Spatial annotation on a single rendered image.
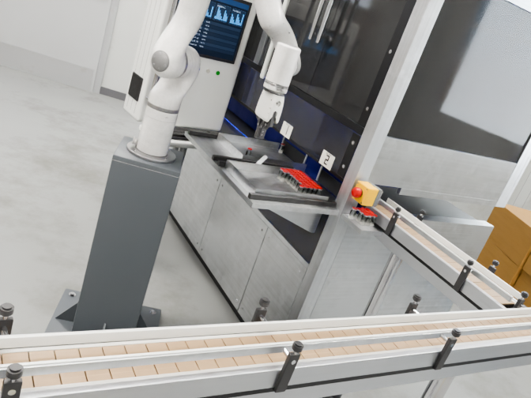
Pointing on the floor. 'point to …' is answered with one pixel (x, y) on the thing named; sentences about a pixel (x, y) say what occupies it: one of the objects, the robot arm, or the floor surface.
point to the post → (367, 151)
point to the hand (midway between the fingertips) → (260, 133)
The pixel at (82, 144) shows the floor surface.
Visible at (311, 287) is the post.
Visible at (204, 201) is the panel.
